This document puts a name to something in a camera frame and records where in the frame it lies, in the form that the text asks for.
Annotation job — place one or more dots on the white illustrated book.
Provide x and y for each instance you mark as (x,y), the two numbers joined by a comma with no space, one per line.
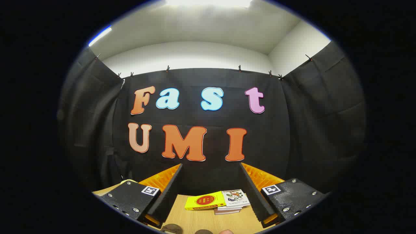
(235,197)

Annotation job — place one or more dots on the row of black cloth clips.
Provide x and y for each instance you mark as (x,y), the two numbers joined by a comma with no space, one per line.
(167,69)

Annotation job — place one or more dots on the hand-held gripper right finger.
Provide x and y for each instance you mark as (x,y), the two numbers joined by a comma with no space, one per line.
(253,195)

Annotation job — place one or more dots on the plain white book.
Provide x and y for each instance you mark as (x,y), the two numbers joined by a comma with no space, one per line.
(229,208)

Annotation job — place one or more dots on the ceiling panel light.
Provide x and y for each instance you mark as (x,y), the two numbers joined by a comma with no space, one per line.
(208,2)

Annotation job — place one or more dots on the brown cover book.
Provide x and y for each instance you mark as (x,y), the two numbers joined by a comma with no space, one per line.
(226,212)

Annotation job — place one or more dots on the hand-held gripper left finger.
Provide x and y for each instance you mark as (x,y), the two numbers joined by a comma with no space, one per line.
(169,195)

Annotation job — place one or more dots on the yellow book with red circle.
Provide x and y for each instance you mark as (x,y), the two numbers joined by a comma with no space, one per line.
(204,200)

